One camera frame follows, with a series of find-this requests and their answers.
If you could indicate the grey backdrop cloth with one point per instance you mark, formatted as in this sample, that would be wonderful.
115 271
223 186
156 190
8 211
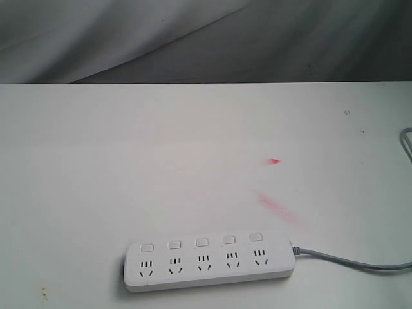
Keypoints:
204 41

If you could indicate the white five-socket power strip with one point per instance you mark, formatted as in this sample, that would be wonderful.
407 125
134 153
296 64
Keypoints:
171 262

